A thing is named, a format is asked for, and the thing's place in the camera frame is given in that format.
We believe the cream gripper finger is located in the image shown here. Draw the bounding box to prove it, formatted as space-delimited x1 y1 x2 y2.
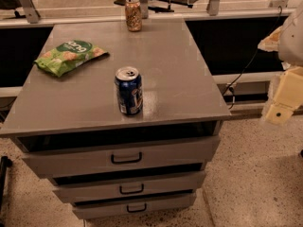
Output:
264 66 303 125
258 27 281 52

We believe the blue pepsi can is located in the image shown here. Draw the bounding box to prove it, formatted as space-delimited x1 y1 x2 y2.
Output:
115 66 143 115

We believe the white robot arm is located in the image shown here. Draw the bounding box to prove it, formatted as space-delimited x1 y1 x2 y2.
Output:
258 3 303 125

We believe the gold patterned can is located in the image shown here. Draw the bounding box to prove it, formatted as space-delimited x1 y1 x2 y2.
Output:
125 0 142 31

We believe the middle grey drawer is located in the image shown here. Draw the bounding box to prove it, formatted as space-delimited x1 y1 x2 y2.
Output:
53 170 205 203

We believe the grey drawer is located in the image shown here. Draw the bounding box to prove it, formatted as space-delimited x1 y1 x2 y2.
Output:
23 136 220 178
53 170 205 203
73 191 196 219

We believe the grey drawer cabinet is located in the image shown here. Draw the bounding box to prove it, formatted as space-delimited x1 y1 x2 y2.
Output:
1 20 229 208

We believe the bottom grey drawer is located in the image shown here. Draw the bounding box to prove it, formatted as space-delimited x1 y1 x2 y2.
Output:
73 191 196 219

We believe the green chip bag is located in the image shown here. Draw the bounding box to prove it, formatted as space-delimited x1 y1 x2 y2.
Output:
34 40 108 78

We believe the top grey drawer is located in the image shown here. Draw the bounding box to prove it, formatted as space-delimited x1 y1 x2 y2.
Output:
23 136 220 178

